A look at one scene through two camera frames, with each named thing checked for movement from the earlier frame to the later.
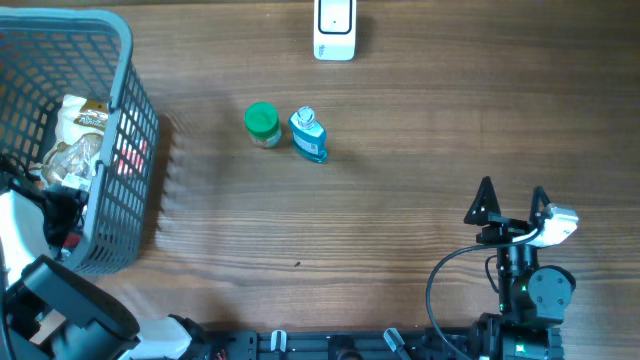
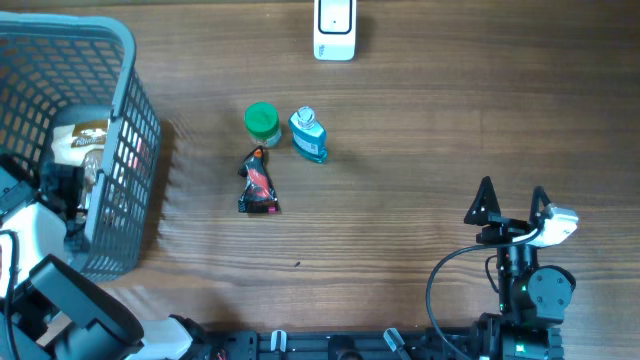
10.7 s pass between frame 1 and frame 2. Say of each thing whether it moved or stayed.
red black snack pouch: moved
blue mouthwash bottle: stayed
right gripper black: stayed
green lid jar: stayed
